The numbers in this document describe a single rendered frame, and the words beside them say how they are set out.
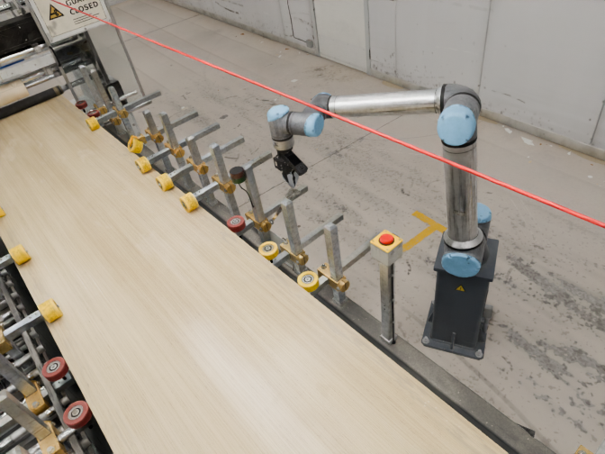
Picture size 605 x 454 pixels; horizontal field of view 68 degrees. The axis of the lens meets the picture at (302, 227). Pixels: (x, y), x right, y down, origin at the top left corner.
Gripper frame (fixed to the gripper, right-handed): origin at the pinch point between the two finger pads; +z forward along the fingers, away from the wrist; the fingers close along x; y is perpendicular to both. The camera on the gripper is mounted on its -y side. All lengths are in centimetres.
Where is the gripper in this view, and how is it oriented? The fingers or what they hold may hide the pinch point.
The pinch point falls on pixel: (294, 186)
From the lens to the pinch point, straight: 200.8
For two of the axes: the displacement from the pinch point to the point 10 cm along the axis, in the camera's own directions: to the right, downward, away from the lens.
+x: -7.6, 5.1, -4.1
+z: 1.4, 7.3, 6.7
